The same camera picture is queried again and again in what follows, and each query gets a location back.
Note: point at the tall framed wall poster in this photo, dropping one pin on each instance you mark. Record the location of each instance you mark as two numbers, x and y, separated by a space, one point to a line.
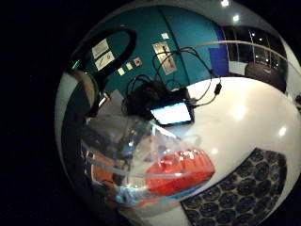
165 58

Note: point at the dark framed window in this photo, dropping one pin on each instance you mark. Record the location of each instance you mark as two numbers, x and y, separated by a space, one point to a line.
250 47

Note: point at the black hexagon pattern mat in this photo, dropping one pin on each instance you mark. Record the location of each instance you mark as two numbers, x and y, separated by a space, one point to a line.
241 191

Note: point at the blue wall panel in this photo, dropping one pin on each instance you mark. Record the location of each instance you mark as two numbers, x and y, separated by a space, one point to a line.
218 59

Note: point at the round ceiling lamp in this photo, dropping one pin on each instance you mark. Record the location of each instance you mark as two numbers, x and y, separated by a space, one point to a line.
224 3
235 18

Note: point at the white paper sheet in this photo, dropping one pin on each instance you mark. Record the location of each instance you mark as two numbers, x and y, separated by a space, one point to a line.
105 61
100 48

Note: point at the small wall card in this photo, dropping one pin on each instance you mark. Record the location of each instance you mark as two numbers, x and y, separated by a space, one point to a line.
138 61
165 35
121 71
129 66

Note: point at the clear plastic bag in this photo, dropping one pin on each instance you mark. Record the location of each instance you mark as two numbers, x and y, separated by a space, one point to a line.
131 147

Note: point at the orange red packet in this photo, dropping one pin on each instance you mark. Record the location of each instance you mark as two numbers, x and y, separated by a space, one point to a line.
182 171

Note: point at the black tablet with lit screen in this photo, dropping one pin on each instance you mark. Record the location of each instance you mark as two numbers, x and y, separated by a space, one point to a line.
171 113

